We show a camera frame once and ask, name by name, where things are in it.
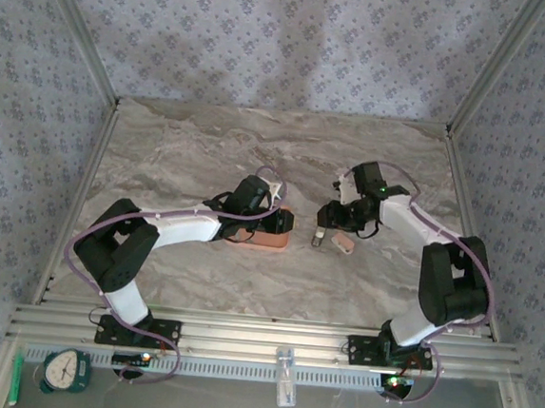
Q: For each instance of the brown mini stapler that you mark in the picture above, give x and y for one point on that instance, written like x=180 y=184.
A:
x=317 y=240

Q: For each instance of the pink plastic tray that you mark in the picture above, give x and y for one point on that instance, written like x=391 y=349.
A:
x=269 y=242

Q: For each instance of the pink white mini stapler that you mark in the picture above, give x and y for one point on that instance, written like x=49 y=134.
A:
x=344 y=243

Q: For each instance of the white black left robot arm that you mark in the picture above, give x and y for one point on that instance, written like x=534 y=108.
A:
x=185 y=222

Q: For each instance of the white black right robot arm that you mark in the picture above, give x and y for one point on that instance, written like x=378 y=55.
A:
x=404 y=220

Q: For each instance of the small circuit board with light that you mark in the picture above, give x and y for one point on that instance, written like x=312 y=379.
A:
x=130 y=358
x=400 y=382

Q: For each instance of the green round clock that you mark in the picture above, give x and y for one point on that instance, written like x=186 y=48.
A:
x=64 y=369

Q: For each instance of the green marker pen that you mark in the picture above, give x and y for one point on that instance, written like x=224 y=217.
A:
x=16 y=377

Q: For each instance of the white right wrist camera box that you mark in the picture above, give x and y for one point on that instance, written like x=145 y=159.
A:
x=347 y=189

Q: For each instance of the aluminium table side rail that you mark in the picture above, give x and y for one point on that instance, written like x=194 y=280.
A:
x=460 y=182
x=89 y=173

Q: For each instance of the aluminium mounting rail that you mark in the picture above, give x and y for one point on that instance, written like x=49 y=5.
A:
x=265 y=337

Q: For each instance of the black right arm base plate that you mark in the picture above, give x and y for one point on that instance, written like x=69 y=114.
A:
x=360 y=350

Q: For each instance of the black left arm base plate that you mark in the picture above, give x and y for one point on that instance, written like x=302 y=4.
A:
x=171 y=330

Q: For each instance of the clear plastic bracket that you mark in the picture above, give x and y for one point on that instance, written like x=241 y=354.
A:
x=285 y=386

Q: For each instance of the aluminium frame post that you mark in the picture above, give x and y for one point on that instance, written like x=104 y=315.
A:
x=81 y=30
x=494 y=66

